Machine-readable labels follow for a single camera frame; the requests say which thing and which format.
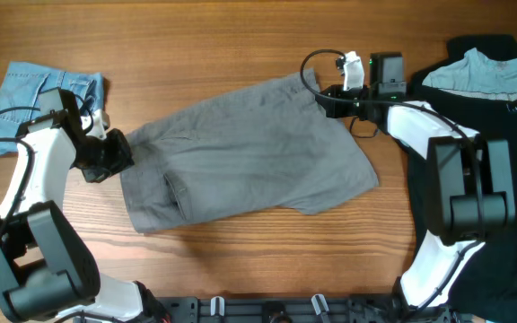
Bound grey shorts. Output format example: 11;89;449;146
120;70;379;233

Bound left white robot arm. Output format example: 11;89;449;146
0;88;164;322

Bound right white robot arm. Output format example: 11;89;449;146
314;51;515;315

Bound folded blue denim jeans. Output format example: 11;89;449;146
0;62;105;137

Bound black shirt with grey collar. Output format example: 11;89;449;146
387;34;517;322

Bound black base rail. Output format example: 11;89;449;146
160;294;473;323

